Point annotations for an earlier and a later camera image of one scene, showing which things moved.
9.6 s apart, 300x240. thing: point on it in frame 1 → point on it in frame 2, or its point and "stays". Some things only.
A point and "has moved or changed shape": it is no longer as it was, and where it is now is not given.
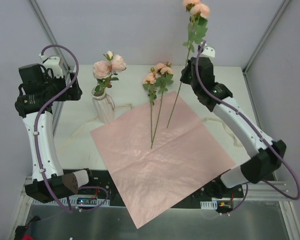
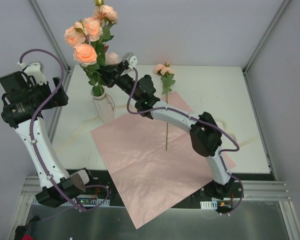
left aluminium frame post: (41, 18) stays
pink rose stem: (104, 71) → (108, 16)
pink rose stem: (196, 11) → (82, 32)
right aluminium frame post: (265, 35) stays
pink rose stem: (164, 72) has moved or changed shape
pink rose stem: (148, 84) has moved or changed shape
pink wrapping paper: (159, 155) stays
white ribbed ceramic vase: (104, 107) stays
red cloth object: (27, 237) stays
